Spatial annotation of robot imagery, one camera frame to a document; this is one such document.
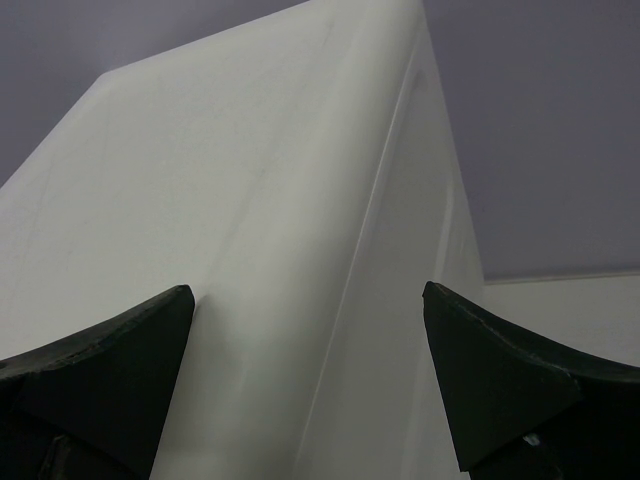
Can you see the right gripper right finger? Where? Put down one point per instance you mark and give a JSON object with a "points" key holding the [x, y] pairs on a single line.
{"points": [[522, 406]]}

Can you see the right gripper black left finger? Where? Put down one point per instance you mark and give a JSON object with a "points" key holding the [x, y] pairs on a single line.
{"points": [[93, 405]]}

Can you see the white shoe cabinet body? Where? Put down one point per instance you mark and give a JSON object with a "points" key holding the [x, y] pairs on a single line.
{"points": [[298, 172]]}

